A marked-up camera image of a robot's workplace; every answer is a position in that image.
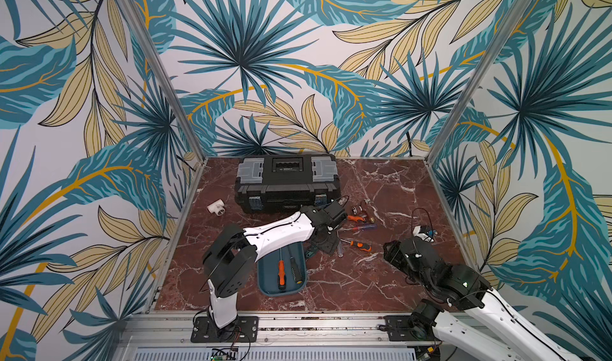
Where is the red brass pipe fitting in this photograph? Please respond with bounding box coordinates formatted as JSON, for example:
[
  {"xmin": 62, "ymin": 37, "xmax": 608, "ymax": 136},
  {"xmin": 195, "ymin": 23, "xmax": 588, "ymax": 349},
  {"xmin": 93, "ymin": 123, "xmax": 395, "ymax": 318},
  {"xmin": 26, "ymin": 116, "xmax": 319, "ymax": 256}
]
[{"xmin": 347, "ymin": 200, "xmax": 375, "ymax": 224}]

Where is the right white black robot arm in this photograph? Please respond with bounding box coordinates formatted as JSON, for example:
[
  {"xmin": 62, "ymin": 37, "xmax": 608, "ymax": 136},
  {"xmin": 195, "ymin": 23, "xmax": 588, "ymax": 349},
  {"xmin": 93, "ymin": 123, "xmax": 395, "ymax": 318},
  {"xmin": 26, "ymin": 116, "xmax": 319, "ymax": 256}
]
[{"xmin": 379, "ymin": 235, "xmax": 579, "ymax": 360}]

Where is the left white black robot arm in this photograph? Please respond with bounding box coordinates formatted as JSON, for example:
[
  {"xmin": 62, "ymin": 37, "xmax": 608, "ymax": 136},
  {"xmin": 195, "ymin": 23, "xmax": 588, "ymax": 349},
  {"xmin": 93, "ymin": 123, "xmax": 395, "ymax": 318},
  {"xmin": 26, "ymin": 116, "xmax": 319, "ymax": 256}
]
[{"xmin": 202, "ymin": 196, "xmax": 348, "ymax": 329}]

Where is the aluminium front rail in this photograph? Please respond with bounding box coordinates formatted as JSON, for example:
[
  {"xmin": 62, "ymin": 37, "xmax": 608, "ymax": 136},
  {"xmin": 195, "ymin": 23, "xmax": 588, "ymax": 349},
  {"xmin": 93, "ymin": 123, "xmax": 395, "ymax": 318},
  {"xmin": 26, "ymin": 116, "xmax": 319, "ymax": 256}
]
[{"xmin": 112, "ymin": 311, "xmax": 527, "ymax": 361}]

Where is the large orange black screwdriver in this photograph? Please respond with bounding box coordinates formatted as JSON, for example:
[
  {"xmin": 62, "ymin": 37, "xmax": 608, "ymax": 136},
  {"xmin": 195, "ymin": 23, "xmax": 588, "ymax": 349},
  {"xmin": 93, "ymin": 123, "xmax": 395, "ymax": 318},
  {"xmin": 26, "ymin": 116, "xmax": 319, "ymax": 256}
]
[{"xmin": 277, "ymin": 249, "xmax": 287, "ymax": 292}]

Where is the white pipe tee fitting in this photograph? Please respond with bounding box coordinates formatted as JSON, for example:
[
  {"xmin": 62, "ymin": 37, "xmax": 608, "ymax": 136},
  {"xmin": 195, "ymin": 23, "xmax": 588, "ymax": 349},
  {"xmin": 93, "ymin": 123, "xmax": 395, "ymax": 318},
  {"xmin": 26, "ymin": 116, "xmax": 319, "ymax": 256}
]
[{"xmin": 207, "ymin": 199, "xmax": 226, "ymax": 216}]

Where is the black slim screwdriver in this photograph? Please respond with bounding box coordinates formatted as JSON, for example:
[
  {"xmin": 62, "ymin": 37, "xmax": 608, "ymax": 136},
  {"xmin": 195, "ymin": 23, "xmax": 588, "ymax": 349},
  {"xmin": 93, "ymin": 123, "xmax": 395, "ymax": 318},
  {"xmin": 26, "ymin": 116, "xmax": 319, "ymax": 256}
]
[{"xmin": 288, "ymin": 247, "xmax": 304, "ymax": 285}]

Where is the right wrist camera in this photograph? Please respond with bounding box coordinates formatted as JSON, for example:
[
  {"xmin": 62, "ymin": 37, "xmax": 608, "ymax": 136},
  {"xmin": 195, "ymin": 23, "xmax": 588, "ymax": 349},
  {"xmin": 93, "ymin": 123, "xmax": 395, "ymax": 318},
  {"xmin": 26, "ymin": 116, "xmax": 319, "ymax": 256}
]
[{"xmin": 413, "ymin": 226, "xmax": 436, "ymax": 242}]

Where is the teal rectangular storage tray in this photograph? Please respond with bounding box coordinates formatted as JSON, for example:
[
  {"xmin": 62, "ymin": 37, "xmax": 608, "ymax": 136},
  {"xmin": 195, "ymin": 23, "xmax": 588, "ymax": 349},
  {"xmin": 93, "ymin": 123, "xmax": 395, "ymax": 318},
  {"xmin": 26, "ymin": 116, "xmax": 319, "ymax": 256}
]
[{"xmin": 257, "ymin": 242, "xmax": 308, "ymax": 297}]

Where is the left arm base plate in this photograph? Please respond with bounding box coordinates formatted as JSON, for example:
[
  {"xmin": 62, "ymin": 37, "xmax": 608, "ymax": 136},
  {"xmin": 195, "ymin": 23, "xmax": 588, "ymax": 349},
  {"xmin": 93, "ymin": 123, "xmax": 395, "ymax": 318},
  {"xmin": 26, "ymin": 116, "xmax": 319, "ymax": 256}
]
[{"xmin": 191, "ymin": 316, "xmax": 259, "ymax": 343}]

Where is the black plastic toolbox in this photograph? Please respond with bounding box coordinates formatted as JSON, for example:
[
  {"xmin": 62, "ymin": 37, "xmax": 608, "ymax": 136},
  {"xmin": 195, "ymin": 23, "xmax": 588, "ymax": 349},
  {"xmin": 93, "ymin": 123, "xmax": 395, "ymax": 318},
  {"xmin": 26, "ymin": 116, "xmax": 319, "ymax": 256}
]
[{"xmin": 234, "ymin": 153, "xmax": 341, "ymax": 214}]

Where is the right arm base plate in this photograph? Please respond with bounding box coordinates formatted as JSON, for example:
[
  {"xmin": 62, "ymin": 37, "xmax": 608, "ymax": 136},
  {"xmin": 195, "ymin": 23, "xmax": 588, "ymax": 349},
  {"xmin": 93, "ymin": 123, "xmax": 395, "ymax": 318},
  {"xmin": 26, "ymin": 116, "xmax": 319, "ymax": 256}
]
[{"xmin": 377, "ymin": 315, "xmax": 440, "ymax": 342}]

